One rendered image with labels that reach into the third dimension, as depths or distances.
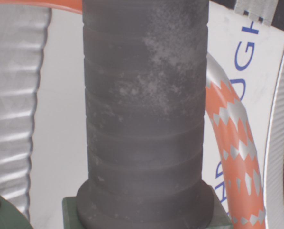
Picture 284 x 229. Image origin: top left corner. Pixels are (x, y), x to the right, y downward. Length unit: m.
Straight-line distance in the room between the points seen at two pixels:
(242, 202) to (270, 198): 0.40
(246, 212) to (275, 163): 0.38
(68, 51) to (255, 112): 0.23
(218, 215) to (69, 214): 0.05
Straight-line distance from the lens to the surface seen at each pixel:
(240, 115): 0.22
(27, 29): 0.33
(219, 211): 0.20
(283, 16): 0.53
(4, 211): 0.23
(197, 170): 0.18
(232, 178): 0.22
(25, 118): 0.35
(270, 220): 0.64
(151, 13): 0.15
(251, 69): 0.51
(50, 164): 0.37
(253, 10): 0.48
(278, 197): 0.63
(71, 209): 0.20
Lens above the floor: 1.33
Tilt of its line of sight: 25 degrees down
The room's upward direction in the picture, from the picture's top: 136 degrees counter-clockwise
